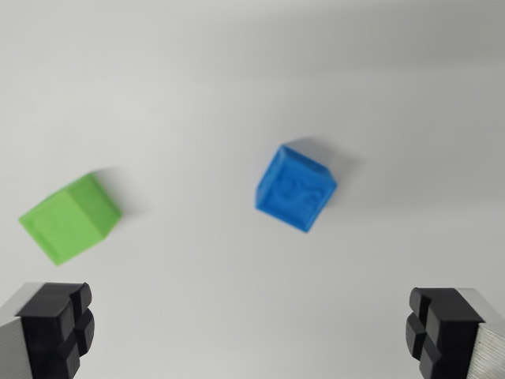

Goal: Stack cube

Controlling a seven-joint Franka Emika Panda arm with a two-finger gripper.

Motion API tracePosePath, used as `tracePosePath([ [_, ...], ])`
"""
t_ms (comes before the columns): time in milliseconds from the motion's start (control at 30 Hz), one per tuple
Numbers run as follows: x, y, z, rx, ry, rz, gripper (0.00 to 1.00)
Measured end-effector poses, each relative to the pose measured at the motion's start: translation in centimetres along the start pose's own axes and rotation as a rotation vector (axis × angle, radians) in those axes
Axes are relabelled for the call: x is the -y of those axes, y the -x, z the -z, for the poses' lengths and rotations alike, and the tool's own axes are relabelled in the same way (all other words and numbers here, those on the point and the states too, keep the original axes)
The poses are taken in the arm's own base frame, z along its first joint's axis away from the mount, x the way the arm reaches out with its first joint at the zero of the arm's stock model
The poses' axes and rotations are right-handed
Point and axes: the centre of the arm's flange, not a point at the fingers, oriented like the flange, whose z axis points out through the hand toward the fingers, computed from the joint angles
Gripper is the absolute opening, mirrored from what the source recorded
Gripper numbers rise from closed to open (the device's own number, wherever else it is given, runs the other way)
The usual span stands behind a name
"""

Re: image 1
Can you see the black-tipped metal gripper left finger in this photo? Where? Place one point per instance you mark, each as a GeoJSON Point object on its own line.
{"type": "Point", "coordinates": [47, 335]}

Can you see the blue embossed rubber cube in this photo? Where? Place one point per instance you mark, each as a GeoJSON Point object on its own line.
{"type": "Point", "coordinates": [294, 189]}

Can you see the green embossed rubber cube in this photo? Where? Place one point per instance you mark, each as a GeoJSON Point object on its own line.
{"type": "Point", "coordinates": [67, 225]}

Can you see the black-tipped metal gripper right finger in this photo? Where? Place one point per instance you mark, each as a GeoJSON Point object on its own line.
{"type": "Point", "coordinates": [450, 335]}

